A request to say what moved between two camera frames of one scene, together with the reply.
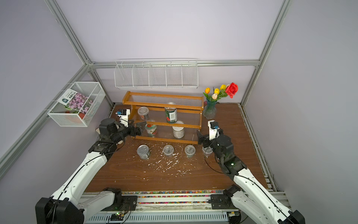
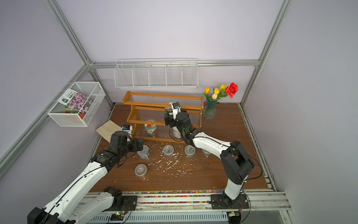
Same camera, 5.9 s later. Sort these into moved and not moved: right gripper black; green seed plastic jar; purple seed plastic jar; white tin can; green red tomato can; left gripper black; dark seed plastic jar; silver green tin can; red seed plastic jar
Moved: red seed plastic jar; right gripper black; left gripper black
Not moved: white tin can; dark seed plastic jar; silver green tin can; green red tomato can; green seed plastic jar; purple seed plastic jar
